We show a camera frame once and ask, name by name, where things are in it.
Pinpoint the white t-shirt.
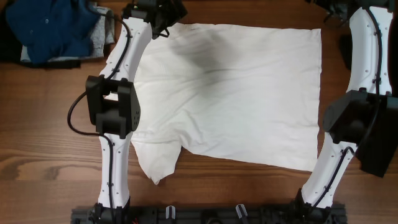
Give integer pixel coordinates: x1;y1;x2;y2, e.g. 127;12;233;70
131;24;322;183

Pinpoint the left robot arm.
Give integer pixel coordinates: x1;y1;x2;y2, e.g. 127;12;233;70
86;0;187;223

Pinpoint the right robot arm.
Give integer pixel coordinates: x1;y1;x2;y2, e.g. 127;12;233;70
262;0;397;223

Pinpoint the black garment at right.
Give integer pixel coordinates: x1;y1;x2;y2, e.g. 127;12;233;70
338;18;398;178

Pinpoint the light grey folded garment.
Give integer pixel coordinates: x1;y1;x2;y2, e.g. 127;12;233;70
21;2;114;62

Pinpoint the blue button shirt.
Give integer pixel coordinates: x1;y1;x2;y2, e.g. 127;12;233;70
5;0;100;64

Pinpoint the black garment under pile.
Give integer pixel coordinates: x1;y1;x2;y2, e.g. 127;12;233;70
1;0;81;69

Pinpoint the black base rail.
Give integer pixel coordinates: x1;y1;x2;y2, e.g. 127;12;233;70
71;204;348;224

